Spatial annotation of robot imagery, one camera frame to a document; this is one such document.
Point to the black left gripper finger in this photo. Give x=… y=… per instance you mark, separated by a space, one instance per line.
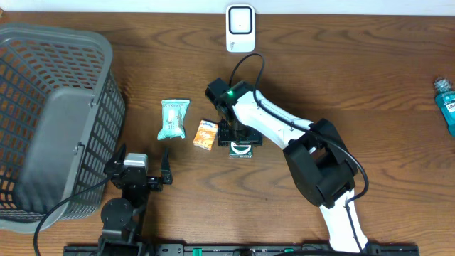
x=166 y=175
x=116 y=162

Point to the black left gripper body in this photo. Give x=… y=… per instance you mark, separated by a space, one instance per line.
x=152 y=185

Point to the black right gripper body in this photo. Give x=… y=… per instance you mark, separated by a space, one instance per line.
x=234 y=132

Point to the orange tissue pack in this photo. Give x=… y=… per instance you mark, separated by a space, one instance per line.
x=206 y=135

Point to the green round-logo box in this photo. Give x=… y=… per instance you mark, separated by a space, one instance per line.
x=240 y=151

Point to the white green packet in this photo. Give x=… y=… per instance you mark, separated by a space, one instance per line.
x=173 y=114

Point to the blue liquid bottle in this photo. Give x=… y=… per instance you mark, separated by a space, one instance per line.
x=445 y=101

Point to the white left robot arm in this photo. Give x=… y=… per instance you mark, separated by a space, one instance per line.
x=123 y=217

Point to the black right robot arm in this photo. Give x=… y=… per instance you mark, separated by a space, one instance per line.
x=321 y=167

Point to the white barcode scanner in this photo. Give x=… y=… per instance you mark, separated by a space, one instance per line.
x=240 y=28

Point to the dark grey plastic basket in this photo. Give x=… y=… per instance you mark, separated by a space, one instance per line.
x=61 y=115

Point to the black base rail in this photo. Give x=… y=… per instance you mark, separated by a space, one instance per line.
x=201 y=250

